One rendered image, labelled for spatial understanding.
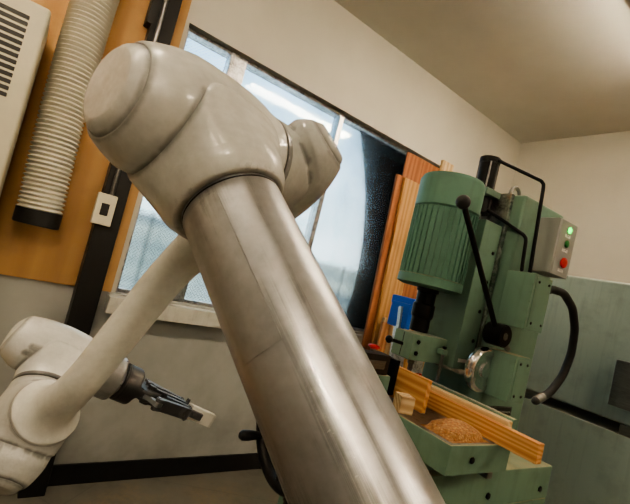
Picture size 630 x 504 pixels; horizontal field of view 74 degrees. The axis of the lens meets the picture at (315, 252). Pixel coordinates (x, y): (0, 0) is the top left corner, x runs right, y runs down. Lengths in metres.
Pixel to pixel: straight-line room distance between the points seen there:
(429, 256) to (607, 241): 2.55
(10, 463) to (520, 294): 1.12
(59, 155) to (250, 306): 1.58
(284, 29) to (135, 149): 2.16
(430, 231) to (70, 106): 1.39
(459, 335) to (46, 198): 1.50
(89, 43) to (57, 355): 1.33
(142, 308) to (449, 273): 0.75
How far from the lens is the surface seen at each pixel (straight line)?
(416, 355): 1.16
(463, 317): 1.22
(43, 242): 2.02
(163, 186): 0.40
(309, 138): 0.54
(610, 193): 3.68
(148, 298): 0.69
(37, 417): 0.78
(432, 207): 1.15
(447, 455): 0.93
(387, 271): 2.68
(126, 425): 2.30
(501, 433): 1.04
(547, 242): 1.36
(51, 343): 0.89
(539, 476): 1.42
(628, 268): 3.50
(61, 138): 1.85
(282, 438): 0.31
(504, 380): 1.22
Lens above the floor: 1.15
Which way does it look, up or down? 3 degrees up
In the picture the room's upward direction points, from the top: 14 degrees clockwise
